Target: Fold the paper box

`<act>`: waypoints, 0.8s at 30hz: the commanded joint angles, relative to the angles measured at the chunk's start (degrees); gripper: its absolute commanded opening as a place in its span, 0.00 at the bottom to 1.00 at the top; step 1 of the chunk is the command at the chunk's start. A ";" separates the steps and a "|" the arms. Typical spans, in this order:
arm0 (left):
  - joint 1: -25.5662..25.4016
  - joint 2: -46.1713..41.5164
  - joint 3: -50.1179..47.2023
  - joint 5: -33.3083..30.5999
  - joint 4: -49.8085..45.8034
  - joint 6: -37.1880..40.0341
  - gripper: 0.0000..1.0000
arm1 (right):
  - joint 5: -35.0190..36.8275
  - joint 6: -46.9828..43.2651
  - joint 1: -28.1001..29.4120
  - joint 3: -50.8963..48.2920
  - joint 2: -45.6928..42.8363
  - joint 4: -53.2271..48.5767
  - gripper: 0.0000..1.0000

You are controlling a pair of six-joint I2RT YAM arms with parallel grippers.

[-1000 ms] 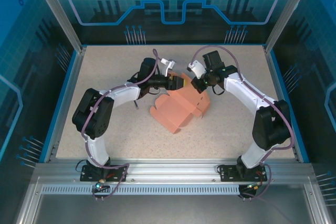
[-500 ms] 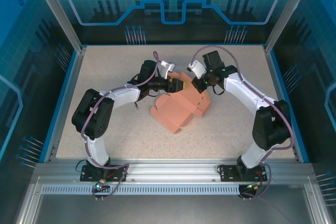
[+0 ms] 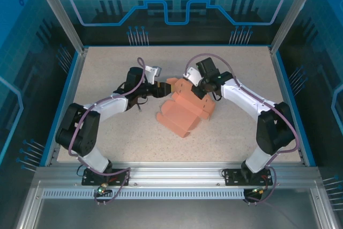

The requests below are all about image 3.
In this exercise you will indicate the blue circuit print side panel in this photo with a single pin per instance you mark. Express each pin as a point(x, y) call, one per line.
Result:
point(24, 52)
point(321, 52)

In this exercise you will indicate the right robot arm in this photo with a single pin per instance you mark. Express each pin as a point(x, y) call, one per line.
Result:
point(273, 132)

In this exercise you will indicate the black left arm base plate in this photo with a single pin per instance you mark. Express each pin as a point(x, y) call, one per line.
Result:
point(91, 179)

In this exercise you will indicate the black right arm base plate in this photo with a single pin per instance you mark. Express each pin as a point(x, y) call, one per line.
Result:
point(233, 178)

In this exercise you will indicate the aluminium mounting rail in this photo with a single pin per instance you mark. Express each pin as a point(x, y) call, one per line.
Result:
point(174, 175)

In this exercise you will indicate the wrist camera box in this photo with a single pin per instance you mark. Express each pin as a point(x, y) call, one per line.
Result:
point(193, 76)
point(152, 73)

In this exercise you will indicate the aluminium frame post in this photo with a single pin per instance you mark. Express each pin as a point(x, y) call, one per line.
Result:
point(60, 11)
point(294, 11)

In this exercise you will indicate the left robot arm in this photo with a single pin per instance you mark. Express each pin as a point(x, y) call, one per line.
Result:
point(80, 132)

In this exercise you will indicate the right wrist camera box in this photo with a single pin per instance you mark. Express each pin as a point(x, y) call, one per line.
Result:
point(193, 76)

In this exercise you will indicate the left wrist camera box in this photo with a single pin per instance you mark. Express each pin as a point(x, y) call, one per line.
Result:
point(152, 73)

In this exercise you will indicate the blue aluminium table side rail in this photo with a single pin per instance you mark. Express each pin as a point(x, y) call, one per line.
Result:
point(67, 105)
point(283, 78)

